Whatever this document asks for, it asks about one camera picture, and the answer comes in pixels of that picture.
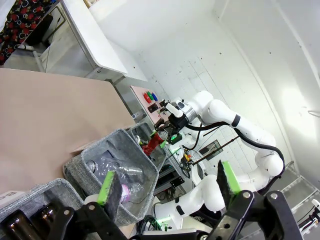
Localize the white label card printed Bo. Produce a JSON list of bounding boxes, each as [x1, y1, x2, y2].
[[0, 190, 26, 209]]

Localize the black framed panel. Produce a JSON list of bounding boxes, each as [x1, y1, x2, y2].
[[198, 139, 224, 161]]

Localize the crushed red drink can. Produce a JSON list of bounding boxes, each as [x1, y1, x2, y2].
[[141, 131, 164, 156]]

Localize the green-lit black device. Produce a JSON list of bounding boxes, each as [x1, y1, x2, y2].
[[168, 133, 184, 146]]

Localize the black red floral garment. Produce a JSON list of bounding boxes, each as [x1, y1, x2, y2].
[[0, 0, 55, 66]]

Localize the white side table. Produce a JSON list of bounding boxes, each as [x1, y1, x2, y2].
[[32, 0, 129, 79]]

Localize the grey felt basket with cans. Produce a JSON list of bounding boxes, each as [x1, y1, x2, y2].
[[124, 121, 168, 176]]

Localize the grey felt basket with plastics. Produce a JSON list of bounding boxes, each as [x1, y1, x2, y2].
[[63, 128, 160, 228]]

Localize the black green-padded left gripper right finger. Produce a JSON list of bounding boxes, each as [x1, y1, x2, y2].
[[207, 159, 305, 240]]

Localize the clear crumpled plastic bottle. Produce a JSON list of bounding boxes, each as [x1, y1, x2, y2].
[[85, 155, 144, 181]]

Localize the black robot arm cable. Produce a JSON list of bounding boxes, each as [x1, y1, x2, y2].
[[184, 121, 285, 180]]

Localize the grey felt basket with bottles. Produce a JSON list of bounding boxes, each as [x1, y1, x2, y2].
[[0, 177, 85, 240]]

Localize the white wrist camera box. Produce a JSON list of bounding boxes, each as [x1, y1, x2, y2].
[[164, 101, 185, 118]]

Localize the aluminium profile rack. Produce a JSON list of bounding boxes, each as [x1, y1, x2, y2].
[[152, 162, 187, 197]]

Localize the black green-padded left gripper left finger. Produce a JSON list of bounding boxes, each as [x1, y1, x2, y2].
[[47, 170, 128, 240]]

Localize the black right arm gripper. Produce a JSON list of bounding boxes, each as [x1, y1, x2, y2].
[[149, 112, 189, 149]]

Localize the pink board panel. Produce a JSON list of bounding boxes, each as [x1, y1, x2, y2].
[[129, 85, 168, 127]]

